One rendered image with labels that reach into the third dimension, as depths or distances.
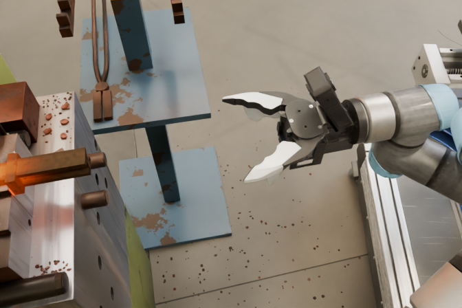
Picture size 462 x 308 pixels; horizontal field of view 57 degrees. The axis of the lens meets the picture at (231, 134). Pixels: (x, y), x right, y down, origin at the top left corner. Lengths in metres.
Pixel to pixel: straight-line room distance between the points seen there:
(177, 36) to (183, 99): 0.22
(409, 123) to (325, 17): 1.82
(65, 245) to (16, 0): 2.26
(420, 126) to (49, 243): 0.57
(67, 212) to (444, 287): 0.52
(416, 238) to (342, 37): 1.22
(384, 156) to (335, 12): 1.80
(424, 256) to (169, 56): 0.98
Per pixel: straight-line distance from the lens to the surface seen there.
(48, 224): 0.69
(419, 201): 1.58
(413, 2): 2.72
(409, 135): 0.72
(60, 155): 0.62
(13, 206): 0.64
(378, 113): 0.66
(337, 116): 0.62
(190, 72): 1.07
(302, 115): 0.63
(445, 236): 1.55
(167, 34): 1.18
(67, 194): 0.70
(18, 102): 0.76
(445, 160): 0.77
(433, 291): 0.33
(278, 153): 0.59
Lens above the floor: 1.49
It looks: 54 degrees down
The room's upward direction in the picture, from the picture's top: straight up
